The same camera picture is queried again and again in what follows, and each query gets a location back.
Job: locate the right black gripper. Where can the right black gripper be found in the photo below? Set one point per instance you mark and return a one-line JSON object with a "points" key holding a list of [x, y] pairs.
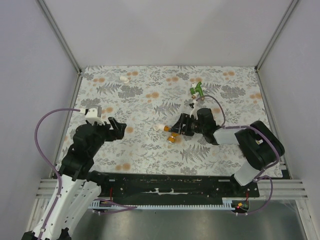
{"points": [[184, 119]]}

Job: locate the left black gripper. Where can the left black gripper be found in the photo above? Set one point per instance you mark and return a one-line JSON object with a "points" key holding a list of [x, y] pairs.
{"points": [[117, 133]]}

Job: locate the orange water faucet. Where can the orange water faucet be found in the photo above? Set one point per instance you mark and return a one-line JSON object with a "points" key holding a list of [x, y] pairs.
{"points": [[173, 136]]}

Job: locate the white pipe elbow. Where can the white pipe elbow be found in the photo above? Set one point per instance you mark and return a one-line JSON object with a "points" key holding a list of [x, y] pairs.
{"points": [[159, 127]]}

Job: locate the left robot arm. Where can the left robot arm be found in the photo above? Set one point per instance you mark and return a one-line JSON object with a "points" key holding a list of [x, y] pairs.
{"points": [[77, 185]]}

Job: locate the white pipe elbow far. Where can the white pipe elbow far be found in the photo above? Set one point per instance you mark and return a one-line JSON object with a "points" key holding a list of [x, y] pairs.
{"points": [[124, 79]]}

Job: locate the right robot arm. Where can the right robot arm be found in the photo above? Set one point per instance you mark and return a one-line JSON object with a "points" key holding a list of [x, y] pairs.
{"points": [[260, 147]]}

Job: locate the green water faucet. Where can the green water faucet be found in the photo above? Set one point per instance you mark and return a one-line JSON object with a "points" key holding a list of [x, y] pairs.
{"points": [[196, 90]]}

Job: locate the floral table mat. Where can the floral table mat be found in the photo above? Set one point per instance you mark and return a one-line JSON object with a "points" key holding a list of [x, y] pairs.
{"points": [[159, 95]]}

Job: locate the white green faucet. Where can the white green faucet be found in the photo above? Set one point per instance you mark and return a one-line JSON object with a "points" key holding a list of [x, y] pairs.
{"points": [[203, 93]]}

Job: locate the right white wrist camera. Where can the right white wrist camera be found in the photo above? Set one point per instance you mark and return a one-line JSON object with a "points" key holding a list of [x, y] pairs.
{"points": [[193, 106]]}

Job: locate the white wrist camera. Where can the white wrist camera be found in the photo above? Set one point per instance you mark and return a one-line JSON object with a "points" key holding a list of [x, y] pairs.
{"points": [[93, 115], [193, 106]]}

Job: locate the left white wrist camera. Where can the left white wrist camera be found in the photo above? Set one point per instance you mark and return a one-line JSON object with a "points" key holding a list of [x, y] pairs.
{"points": [[93, 115]]}

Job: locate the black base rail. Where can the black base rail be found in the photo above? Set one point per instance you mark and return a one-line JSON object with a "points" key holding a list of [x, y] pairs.
{"points": [[121, 185]]}

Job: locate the white cable duct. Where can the white cable duct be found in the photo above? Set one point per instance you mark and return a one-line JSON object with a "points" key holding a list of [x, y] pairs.
{"points": [[98, 205]]}

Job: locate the left aluminium frame post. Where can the left aluminium frame post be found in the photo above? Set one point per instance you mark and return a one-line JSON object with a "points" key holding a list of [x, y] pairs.
{"points": [[59, 35]]}

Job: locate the aluminium frame post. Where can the aluminium frame post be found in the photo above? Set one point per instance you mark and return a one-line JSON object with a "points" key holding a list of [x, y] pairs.
{"points": [[276, 34], [59, 35]]}

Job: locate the right aluminium frame post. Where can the right aluminium frame post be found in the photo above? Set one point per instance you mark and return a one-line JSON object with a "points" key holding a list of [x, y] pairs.
{"points": [[276, 34]]}

